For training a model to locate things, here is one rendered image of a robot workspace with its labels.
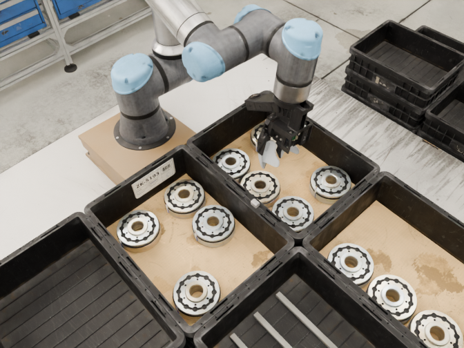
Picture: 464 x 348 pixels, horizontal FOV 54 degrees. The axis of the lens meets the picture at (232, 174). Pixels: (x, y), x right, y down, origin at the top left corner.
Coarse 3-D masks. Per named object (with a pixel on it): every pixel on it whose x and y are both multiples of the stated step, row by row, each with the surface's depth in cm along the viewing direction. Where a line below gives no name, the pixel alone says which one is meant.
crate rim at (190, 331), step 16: (160, 160) 114; (112, 192) 107; (256, 208) 103; (96, 224) 101; (272, 224) 102; (112, 240) 99; (288, 240) 97; (128, 256) 96; (272, 256) 95; (256, 272) 93; (240, 288) 91; (224, 304) 90; (176, 320) 87; (208, 320) 87; (192, 336) 87
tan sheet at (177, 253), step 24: (168, 216) 114; (168, 240) 110; (192, 240) 110; (240, 240) 109; (144, 264) 106; (168, 264) 106; (192, 264) 106; (216, 264) 105; (240, 264) 105; (168, 288) 102
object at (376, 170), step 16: (208, 128) 119; (320, 128) 119; (192, 144) 115; (208, 160) 112; (368, 160) 111; (224, 176) 109; (368, 176) 108; (240, 192) 106; (352, 192) 105; (336, 208) 102
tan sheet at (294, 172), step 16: (240, 144) 128; (256, 160) 125; (288, 160) 124; (304, 160) 124; (320, 160) 124; (288, 176) 121; (304, 176) 121; (288, 192) 118; (304, 192) 118; (320, 208) 114
